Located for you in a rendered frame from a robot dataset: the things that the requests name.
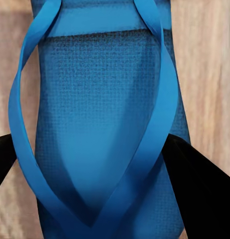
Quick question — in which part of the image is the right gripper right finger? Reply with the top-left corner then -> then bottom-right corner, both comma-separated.
161,133 -> 230,239

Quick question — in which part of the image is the sandal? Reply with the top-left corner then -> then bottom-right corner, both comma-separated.
8,0 -> 191,239

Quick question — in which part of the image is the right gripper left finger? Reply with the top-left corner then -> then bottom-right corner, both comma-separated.
0,134 -> 17,185

